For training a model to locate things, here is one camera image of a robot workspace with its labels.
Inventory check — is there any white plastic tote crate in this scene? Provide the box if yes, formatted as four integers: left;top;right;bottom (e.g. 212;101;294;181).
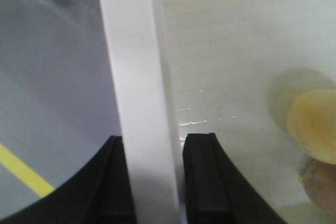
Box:
100;0;335;223

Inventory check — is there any yellow plush burger toy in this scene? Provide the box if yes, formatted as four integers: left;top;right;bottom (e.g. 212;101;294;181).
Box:
286;89;335;165

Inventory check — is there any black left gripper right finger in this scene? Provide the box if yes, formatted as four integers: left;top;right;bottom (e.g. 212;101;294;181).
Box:
183;133;285;223

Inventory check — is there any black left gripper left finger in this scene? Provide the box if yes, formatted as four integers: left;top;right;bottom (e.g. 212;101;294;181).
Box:
1;136;136;223

